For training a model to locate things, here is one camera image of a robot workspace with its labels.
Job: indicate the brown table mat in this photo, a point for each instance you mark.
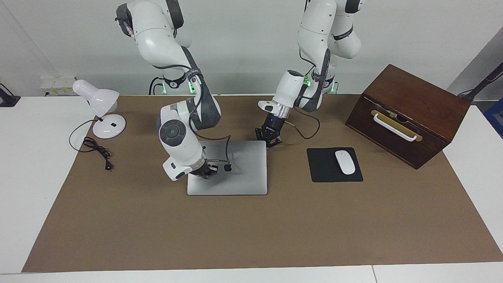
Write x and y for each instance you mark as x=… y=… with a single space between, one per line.
x=251 y=232

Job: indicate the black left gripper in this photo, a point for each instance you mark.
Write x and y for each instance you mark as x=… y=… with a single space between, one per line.
x=273 y=125

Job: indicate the black mouse pad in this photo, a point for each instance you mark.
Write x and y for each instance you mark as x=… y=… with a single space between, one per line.
x=324 y=167

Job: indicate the dark brown wooden box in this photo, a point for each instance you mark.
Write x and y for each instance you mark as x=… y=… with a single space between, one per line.
x=432 y=114

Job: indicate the blue crate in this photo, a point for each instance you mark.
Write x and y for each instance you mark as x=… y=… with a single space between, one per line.
x=496 y=118

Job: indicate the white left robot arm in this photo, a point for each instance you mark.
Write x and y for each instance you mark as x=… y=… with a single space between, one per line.
x=314 y=27

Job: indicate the black clamp mount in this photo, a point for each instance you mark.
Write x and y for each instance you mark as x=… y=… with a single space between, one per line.
x=6 y=100

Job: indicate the white computer mouse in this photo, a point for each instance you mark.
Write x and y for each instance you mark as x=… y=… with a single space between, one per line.
x=345 y=162

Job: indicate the white wall power strip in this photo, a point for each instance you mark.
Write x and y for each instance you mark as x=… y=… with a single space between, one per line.
x=53 y=84

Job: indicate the black stand pole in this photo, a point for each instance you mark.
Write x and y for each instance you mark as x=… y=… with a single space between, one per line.
x=485 y=81

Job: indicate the white desk lamp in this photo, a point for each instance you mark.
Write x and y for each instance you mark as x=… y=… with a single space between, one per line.
x=102 y=100

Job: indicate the silver grey laptop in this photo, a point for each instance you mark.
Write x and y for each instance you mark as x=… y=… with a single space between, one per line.
x=247 y=177

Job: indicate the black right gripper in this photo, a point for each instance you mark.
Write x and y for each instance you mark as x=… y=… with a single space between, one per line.
x=202 y=171

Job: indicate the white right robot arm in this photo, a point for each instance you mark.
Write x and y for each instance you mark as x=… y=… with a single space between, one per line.
x=177 y=137

